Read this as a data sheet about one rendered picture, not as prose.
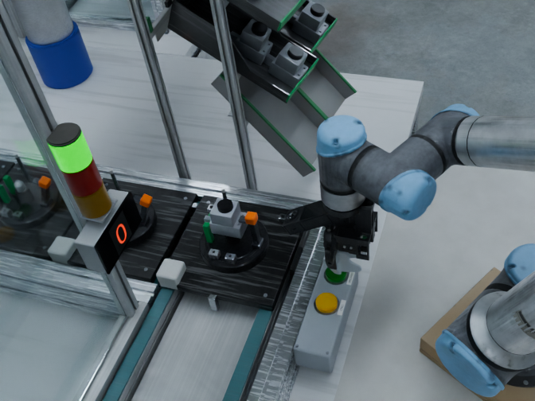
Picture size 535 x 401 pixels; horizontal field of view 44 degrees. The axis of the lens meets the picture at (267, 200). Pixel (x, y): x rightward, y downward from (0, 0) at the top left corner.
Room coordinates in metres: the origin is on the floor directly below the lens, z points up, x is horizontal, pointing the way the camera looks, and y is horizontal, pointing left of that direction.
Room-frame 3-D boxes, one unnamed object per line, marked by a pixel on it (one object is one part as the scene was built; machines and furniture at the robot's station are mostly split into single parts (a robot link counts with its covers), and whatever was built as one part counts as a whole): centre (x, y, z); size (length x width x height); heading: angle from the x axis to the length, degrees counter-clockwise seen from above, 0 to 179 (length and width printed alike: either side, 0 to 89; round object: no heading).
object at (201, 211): (0.86, 0.08, 0.96); 0.24 x 0.24 x 0.02; 64
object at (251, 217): (0.84, 0.04, 1.04); 0.04 x 0.02 x 0.08; 64
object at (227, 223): (0.87, 0.09, 1.06); 0.08 x 0.04 x 0.07; 64
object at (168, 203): (0.97, 0.31, 1.01); 0.24 x 0.24 x 0.13; 64
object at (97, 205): (0.74, 0.27, 1.28); 0.05 x 0.05 x 0.05
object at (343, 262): (0.73, -0.12, 1.02); 0.06 x 0.03 x 0.09; 64
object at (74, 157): (0.74, 0.27, 1.38); 0.05 x 0.05 x 0.05
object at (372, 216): (0.74, -0.13, 1.12); 0.09 x 0.08 x 0.12; 64
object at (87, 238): (0.74, 0.27, 1.29); 0.12 x 0.05 x 0.25; 154
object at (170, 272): (0.82, 0.21, 0.97); 0.05 x 0.05 x 0.04; 64
